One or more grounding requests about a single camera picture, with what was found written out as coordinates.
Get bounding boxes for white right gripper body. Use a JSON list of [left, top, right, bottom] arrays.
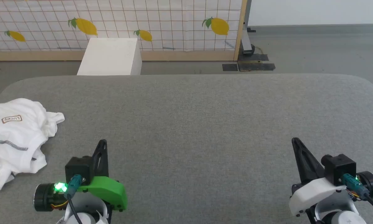
[[288, 171, 373, 218]]

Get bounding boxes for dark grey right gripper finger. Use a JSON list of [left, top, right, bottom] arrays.
[[295, 138, 325, 180], [291, 138, 311, 183]]

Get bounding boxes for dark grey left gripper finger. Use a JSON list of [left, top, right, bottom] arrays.
[[102, 139, 109, 176], [92, 139, 103, 177]]

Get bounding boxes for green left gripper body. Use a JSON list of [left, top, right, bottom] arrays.
[[34, 176, 128, 212]]

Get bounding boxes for white shirt with LUCKY label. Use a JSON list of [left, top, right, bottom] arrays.
[[0, 98, 65, 193]]

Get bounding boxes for grey fabric sofa cushion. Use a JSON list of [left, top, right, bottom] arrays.
[[0, 73, 373, 224]]

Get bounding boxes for white rectangular box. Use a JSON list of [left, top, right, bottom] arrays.
[[77, 38, 142, 76]]

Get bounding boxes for long black floor tape patch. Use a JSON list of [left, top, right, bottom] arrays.
[[238, 62, 276, 72]]

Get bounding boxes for grey metal stand leg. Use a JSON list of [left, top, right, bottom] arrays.
[[241, 0, 257, 57]]

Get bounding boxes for lemon print grid partition screen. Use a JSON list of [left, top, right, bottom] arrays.
[[0, 0, 248, 61]]

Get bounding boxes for black left arm cable teal plug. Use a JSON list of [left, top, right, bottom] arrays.
[[64, 174, 83, 224]]

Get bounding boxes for dark floor base plate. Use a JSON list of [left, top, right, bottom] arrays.
[[237, 54, 269, 62]]

